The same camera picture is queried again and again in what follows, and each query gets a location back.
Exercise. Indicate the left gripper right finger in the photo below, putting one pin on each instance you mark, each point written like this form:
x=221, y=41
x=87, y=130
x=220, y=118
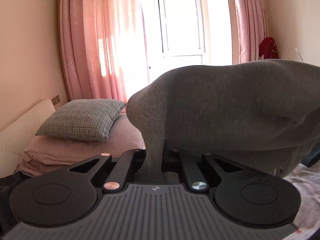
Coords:
x=190, y=174

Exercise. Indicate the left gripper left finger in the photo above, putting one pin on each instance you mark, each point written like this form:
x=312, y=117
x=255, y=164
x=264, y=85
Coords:
x=122, y=173

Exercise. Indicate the grey sweatpants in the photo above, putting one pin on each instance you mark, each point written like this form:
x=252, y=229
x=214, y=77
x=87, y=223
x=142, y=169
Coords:
x=262, y=114

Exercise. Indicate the grey checked pillow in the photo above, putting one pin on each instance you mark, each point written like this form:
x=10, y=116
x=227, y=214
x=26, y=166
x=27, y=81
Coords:
x=83, y=120

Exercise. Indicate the pink pillow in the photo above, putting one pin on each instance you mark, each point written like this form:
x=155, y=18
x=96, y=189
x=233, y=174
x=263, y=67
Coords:
x=123, y=136

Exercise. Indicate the folded pink sheet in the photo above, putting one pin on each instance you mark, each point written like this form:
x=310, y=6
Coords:
x=38, y=165

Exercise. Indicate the pink duvet cover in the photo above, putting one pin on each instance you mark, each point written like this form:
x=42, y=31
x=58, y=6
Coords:
x=307, y=181

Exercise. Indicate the cream padded headboard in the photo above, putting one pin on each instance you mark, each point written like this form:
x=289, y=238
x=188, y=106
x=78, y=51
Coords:
x=17, y=136

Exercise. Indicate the folded dark navy garment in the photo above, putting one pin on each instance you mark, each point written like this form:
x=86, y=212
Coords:
x=312, y=158

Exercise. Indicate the black jacket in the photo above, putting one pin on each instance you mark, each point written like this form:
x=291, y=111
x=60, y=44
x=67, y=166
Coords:
x=7, y=184

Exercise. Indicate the pink curtain left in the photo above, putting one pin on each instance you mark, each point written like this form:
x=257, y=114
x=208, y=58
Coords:
x=103, y=48

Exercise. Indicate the pink curtain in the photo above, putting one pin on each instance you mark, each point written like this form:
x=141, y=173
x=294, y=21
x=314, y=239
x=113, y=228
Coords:
x=103, y=48
x=251, y=28

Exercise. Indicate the red bag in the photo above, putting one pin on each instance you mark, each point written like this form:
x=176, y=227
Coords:
x=268, y=49

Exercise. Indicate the pink curtain right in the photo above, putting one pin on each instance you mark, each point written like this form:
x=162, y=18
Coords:
x=251, y=28

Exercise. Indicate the wall socket plate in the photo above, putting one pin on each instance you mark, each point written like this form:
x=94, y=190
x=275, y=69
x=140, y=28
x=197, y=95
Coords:
x=55, y=100

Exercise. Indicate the white window frame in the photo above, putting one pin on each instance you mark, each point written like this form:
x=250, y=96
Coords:
x=182, y=33

